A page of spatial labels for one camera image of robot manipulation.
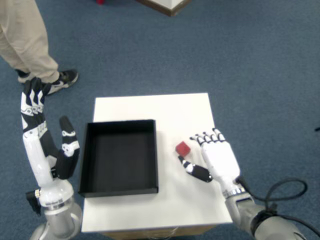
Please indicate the red cube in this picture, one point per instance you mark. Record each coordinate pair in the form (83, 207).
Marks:
(183, 149)

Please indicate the small red object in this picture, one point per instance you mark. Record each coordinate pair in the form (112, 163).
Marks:
(101, 1)

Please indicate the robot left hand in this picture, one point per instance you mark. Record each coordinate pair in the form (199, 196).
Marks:
(33, 160)

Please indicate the black left wrist connector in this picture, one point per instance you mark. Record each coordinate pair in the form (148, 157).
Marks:
(32, 200)

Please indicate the black open box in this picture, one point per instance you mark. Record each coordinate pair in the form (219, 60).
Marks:
(120, 157)

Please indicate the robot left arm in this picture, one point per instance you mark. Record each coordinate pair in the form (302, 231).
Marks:
(62, 222)

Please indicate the beige trousers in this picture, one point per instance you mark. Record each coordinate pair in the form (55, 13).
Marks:
(22, 37)

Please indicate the white square table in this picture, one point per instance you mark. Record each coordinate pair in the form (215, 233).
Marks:
(155, 212)

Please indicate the black white sneaker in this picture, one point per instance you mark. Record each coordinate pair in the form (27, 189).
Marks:
(22, 76)
(63, 80)

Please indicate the white wood-edged furniture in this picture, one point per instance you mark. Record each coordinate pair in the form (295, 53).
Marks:
(172, 5)

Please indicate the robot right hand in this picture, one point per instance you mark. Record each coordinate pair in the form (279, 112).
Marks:
(221, 160)

